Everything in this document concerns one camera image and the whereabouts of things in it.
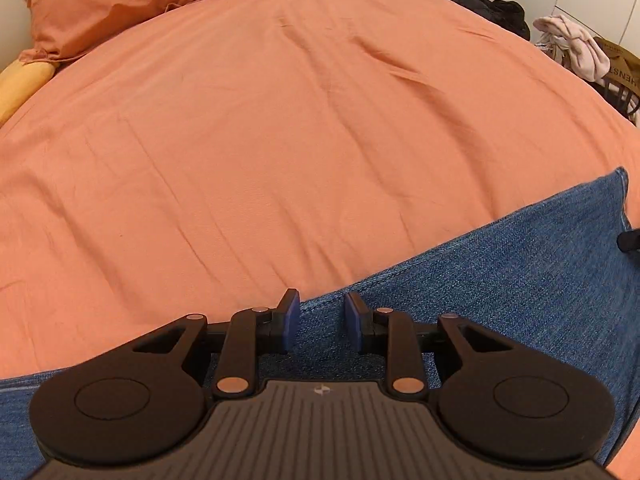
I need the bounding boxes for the blue denim jeans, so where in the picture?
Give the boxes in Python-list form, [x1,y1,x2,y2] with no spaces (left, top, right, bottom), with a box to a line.
[1,169,639,479]

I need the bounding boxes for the brown paper bag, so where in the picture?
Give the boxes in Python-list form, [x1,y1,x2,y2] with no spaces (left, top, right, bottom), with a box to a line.
[591,37,640,125]

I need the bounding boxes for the yellow pillow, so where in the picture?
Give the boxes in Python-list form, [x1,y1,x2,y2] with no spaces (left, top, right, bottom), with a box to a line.
[0,60,58,126]

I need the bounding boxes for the orange bed sheet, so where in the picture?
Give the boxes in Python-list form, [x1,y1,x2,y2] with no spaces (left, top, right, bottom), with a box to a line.
[1,0,639,383]

